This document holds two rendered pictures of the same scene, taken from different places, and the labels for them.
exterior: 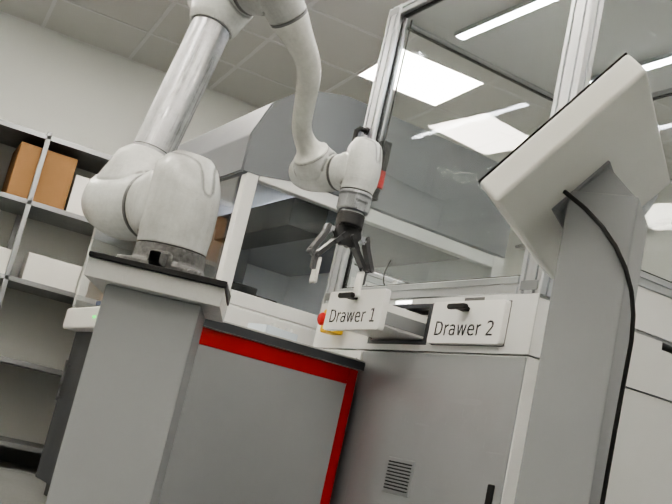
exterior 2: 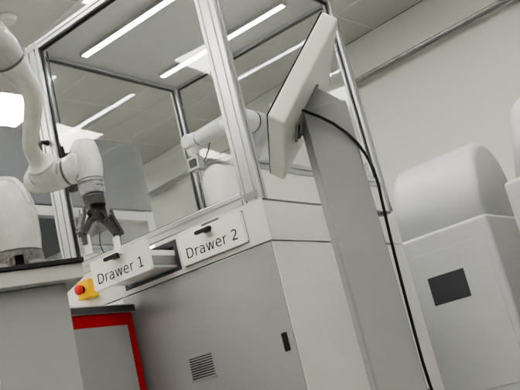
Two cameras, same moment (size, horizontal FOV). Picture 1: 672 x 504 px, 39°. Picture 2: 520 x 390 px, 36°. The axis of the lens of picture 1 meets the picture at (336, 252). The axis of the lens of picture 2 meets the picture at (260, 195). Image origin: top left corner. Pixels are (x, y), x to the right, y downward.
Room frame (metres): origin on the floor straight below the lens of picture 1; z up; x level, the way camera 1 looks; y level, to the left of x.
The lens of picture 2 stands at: (-0.10, 0.70, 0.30)
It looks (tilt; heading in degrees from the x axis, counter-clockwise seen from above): 14 degrees up; 333
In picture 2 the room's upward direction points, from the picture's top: 14 degrees counter-clockwise
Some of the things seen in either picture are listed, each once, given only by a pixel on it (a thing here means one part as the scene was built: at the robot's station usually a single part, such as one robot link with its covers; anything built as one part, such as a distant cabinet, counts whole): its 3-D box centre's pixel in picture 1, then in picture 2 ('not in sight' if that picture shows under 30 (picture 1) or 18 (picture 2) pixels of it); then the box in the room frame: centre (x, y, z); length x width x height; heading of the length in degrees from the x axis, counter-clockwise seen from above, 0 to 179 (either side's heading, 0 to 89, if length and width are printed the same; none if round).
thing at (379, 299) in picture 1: (355, 310); (121, 265); (2.57, -0.09, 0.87); 0.29 x 0.02 x 0.11; 28
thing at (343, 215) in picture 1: (348, 229); (95, 208); (2.50, -0.02, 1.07); 0.08 x 0.07 x 0.09; 118
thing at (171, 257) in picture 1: (166, 261); (15, 264); (2.04, 0.35, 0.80); 0.22 x 0.18 x 0.06; 176
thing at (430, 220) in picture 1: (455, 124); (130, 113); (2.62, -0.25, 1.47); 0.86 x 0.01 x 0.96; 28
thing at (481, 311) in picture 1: (467, 322); (211, 239); (2.36, -0.36, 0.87); 0.29 x 0.02 x 0.11; 28
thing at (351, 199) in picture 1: (353, 203); (91, 189); (2.50, -0.02, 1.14); 0.09 x 0.09 x 0.06
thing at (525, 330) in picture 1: (535, 365); (238, 261); (2.83, -0.65, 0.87); 1.02 x 0.95 x 0.14; 28
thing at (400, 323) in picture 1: (416, 333); (162, 268); (2.67, -0.27, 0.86); 0.40 x 0.26 x 0.06; 118
